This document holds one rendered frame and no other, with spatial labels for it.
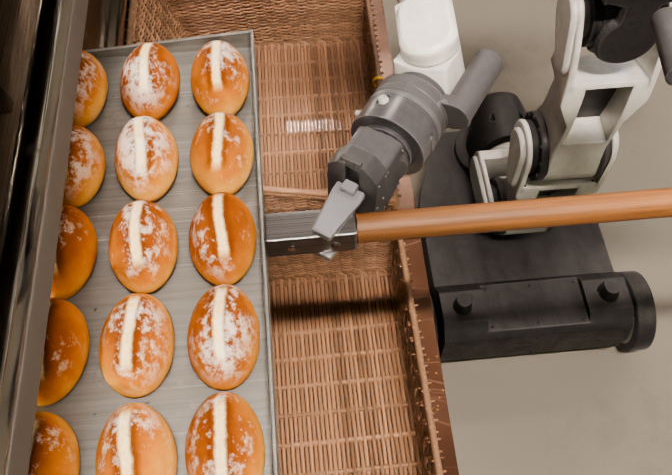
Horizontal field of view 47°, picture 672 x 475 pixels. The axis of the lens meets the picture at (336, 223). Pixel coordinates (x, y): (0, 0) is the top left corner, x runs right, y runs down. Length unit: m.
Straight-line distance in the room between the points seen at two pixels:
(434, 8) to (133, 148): 0.36
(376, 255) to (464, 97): 0.62
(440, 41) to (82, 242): 0.42
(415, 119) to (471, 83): 0.08
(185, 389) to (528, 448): 1.36
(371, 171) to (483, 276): 1.24
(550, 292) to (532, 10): 1.20
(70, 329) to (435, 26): 0.49
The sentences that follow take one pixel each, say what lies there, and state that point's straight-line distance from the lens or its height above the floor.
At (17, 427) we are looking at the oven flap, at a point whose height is 1.41.
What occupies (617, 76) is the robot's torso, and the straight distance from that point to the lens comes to 1.43.
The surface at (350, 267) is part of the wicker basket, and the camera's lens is 1.42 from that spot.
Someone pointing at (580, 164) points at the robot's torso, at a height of 0.64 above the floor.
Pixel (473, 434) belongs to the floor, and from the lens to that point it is 1.97.
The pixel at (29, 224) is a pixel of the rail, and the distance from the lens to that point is 0.55.
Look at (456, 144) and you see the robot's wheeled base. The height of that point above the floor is 0.19.
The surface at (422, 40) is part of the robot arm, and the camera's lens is 0.85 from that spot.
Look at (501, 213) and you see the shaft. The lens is 0.78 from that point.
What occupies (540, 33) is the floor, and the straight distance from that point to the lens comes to 2.75.
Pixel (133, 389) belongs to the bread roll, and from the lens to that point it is 0.70.
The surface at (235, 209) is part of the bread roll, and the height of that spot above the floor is 1.24.
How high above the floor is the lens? 1.86
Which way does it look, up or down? 58 degrees down
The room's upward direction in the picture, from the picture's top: straight up
